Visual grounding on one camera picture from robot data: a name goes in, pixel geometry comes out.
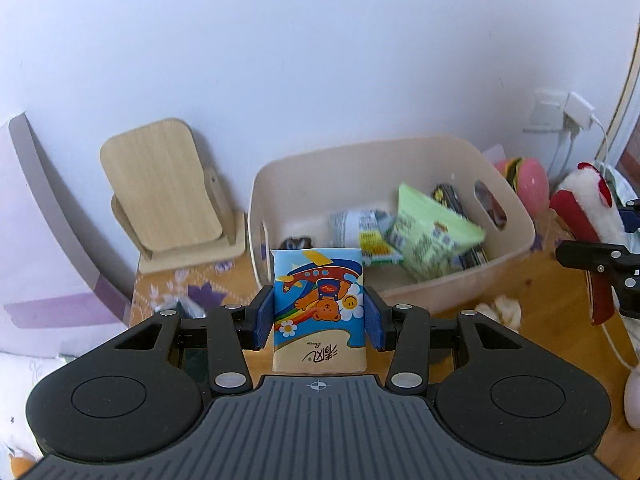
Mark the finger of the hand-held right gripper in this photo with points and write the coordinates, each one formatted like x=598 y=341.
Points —
x=600 y=257
x=631 y=217

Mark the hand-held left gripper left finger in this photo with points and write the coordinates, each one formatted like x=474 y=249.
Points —
x=262 y=317

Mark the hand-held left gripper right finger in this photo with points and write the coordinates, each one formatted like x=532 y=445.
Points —
x=375 y=320

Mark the red and white plush toy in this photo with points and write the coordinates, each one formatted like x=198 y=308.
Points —
x=575 y=210

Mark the cartoon bear tissue packet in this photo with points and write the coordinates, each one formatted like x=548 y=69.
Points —
x=320 y=320

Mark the grey green snack packet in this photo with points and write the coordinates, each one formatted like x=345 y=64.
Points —
x=355 y=225

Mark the light green snack bag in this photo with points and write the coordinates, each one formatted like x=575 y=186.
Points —
x=430 y=230

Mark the black patterned box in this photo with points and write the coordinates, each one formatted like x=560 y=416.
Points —
x=447 y=196

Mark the beige plastic storage bin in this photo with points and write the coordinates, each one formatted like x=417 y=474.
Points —
x=320 y=175

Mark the pink burger toy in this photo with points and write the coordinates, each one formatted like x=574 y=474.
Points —
x=530 y=185

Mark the floral patterned table mat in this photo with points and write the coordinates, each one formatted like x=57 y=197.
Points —
x=165 y=285

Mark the wooden desk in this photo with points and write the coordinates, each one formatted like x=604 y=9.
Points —
x=540 y=345

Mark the cream sock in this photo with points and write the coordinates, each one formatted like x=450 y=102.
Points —
x=502 y=310

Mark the white charger plug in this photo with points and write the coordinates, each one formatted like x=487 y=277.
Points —
x=577 y=110

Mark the white power strip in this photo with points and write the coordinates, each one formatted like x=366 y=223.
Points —
x=634 y=400

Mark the wooden tabletop mirror stand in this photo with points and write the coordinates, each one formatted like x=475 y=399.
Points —
x=160 y=185

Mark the purple and white board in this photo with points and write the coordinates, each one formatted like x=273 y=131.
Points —
x=45 y=260

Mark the orange and white plush toy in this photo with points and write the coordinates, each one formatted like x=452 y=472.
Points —
x=20 y=466

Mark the white door frame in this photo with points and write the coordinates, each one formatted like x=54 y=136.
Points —
x=622 y=110

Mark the white wall socket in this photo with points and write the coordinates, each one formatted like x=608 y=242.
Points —
x=544 y=112

